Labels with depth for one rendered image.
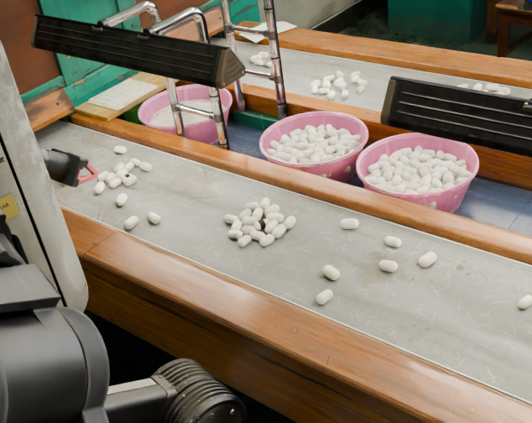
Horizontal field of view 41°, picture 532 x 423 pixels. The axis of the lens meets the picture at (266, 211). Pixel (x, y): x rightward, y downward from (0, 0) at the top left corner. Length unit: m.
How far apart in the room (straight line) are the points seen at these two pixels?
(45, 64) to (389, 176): 1.02
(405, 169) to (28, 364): 1.30
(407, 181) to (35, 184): 1.09
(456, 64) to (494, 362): 1.10
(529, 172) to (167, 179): 0.83
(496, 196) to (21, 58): 1.27
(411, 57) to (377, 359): 1.19
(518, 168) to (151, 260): 0.83
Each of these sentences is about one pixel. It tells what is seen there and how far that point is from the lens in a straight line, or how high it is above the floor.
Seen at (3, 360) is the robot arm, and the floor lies 1.34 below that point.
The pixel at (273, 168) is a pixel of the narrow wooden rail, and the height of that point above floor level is 0.76.
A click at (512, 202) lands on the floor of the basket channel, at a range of 1.65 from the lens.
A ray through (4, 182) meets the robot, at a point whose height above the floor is 1.32.
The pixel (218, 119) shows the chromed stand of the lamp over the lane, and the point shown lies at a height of 0.84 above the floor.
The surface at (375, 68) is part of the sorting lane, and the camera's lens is 2.15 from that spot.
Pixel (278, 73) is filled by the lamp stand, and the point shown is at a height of 0.86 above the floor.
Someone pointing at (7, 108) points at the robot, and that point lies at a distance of 0.62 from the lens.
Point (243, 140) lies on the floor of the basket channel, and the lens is 1.97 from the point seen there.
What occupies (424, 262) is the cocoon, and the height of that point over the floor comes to 0.76.
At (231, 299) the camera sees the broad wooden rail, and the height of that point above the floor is 0.76.
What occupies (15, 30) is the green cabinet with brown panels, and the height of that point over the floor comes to 1.04.
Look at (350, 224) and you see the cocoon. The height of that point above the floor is 0.76.
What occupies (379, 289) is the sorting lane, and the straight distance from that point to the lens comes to 1.30.
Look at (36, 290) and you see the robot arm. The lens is 0.45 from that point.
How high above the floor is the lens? 1.60
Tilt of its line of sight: 34 degrees down
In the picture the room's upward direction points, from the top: 9 degrees counter-clockwise
